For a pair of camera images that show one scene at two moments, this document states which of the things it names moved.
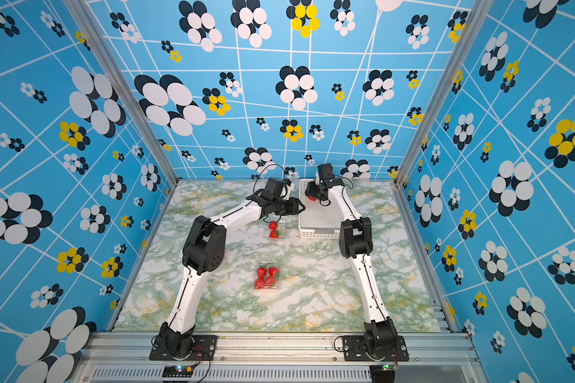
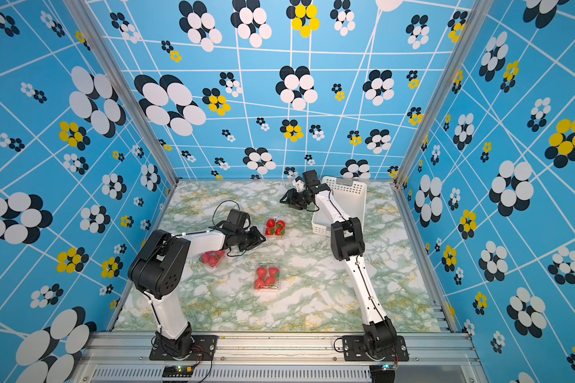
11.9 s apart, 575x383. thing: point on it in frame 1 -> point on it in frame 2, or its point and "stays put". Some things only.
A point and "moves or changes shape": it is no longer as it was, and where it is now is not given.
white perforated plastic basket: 316,220 moves or changes shape
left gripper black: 293,206 -> 256,237
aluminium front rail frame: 125,357 stays put
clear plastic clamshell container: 267,277 stays put
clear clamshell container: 274,229 stays put
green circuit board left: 181,371 stays put
